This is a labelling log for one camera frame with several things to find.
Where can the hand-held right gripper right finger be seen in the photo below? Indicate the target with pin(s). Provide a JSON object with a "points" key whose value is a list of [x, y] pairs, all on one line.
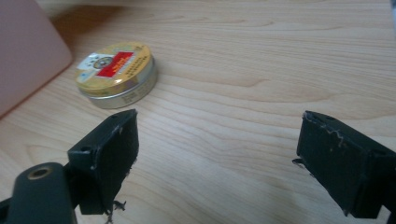
{"points": [[342, 161]]}

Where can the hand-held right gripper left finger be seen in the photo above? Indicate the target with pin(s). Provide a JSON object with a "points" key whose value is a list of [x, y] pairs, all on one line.
{"points": [[106, 155]]}

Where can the round yellow metal tin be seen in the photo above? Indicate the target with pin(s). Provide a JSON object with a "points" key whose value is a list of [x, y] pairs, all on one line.
{"points": [[116, 74]]}

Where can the pink flat board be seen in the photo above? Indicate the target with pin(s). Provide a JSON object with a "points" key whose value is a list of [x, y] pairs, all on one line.
{"points": [[26, 53]]}

